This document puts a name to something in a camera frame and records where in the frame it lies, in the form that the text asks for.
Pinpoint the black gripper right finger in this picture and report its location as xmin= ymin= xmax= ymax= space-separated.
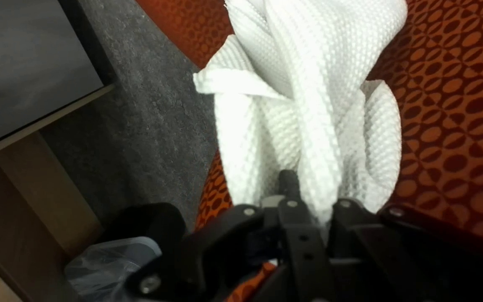
xmin=321 ymin=196 xmax=483 ymax=302

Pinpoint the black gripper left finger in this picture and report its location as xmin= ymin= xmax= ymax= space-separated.
xmin=122 ymin=167 xmax=333 ymax=302

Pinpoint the white scarf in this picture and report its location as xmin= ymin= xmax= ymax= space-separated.
xmin=191 ymin=0 xmax=409 ymax=224

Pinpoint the orange fabric chair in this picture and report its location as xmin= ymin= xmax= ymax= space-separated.
xmin=134 ymin=0 xmax=483 ymax=302

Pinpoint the black bagged waste bin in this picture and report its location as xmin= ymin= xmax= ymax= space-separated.
xmin=63 ymin=201 xmax=187 ymax=302

